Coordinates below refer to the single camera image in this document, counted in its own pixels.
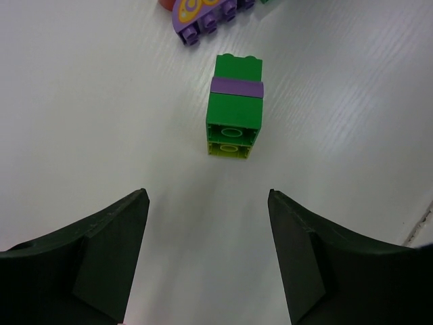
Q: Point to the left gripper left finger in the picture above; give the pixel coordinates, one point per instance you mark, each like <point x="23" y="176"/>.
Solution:
<point x="80" y="274"/>

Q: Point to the purple green lego cluster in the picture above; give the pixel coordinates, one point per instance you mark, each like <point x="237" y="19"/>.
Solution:
<point x="235" y="106"/>

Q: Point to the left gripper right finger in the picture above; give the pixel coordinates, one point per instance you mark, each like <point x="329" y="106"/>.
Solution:
<point x="333" y="275"/>

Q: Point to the red purple lego stack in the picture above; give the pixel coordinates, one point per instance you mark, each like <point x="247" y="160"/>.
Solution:
<point x="193" y="18"/>

